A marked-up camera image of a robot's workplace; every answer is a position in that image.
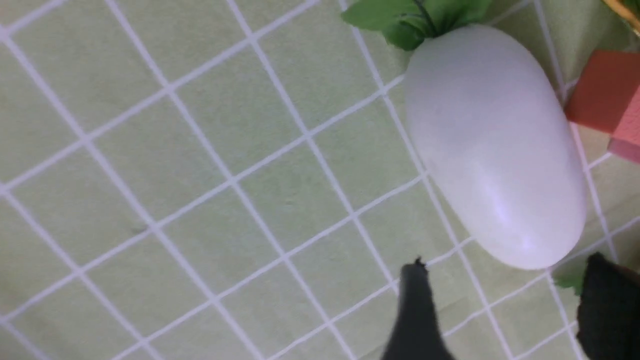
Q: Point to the green checkered tablecloth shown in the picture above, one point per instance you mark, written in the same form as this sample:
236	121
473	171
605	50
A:
229	180

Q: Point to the pink foam cube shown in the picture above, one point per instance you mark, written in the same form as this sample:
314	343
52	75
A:
625	140

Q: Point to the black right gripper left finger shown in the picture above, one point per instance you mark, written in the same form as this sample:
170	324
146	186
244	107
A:
416	334

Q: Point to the orange plastic carrot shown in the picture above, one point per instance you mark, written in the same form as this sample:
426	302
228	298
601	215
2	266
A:
570	276

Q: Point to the white plastic radish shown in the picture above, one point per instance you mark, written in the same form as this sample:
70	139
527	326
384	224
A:
487	125

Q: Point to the salmon foam cube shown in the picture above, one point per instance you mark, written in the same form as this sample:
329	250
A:
604	90

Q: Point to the green glass leaf plate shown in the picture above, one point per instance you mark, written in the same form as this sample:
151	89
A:
628	11

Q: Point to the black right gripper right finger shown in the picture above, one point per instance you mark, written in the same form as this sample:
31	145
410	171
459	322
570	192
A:
608	315

